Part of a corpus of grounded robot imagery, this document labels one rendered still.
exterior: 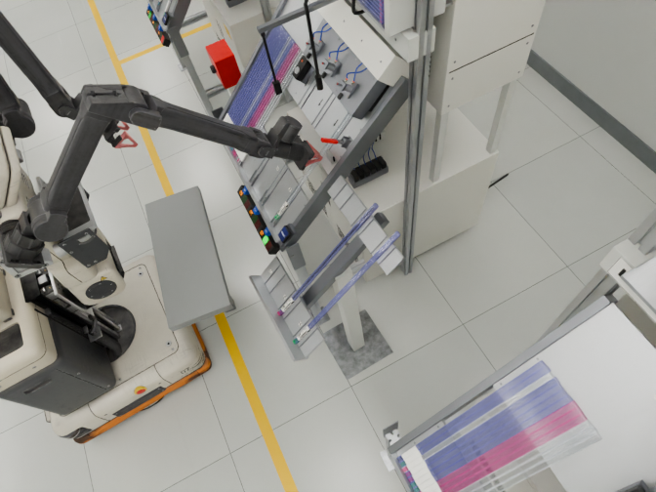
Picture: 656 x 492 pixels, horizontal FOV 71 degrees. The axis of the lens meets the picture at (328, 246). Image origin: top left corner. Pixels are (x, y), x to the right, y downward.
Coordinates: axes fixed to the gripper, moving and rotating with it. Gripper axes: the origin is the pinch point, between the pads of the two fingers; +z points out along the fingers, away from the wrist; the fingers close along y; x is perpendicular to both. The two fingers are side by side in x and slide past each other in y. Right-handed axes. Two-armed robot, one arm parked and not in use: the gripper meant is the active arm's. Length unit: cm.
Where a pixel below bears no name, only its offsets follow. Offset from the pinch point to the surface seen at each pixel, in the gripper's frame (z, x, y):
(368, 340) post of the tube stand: 63, 71, -34
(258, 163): 0.9, 24.6, 24.9
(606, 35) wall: 157, -87, 31
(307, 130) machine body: 32, 16, 44
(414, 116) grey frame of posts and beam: 8.8, -29.7, -14.0
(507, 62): 35, -55, -10
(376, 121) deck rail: 0.7, -22.7, -10.1
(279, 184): 0.9, 20.8, 8.8
